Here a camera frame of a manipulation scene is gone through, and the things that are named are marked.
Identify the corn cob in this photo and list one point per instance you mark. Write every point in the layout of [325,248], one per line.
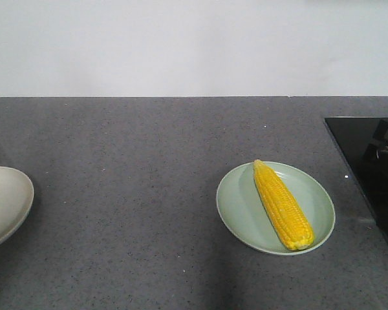
[287,218]

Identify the light green plate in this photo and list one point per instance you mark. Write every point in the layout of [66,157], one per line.
[242,212]

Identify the black glass stovetop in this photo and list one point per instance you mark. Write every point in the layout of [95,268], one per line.
[363,142]

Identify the white plate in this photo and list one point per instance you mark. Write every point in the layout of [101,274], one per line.
[16,198]

